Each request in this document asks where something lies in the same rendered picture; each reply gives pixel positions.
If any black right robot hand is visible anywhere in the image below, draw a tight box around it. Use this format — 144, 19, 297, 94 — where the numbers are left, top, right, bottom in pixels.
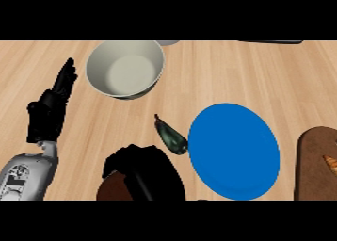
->
101, 143, 188, 201

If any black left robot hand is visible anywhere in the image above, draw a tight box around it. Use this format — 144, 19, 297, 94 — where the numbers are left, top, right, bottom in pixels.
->
26, 56, 80, 145

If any blue plate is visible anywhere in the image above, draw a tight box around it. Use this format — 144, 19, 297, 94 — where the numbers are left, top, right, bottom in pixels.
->
187, 102, 283, 201

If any pale grey bowl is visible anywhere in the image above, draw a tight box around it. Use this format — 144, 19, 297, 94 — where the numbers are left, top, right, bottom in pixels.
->
85, 40, 167, 101

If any dark green vegetable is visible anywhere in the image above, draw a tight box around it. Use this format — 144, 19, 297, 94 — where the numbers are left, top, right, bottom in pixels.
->
153, 113, 191, 156

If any grey rounded object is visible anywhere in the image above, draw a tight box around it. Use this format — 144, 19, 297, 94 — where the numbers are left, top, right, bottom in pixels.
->
156, 40, 182, 47

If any brown wooden cutting board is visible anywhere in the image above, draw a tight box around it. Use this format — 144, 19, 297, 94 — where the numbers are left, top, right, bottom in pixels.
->
293, 125, 337, 201

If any flat dark object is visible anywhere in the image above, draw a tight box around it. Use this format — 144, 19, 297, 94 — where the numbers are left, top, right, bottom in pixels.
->
235, 40, 305, 45

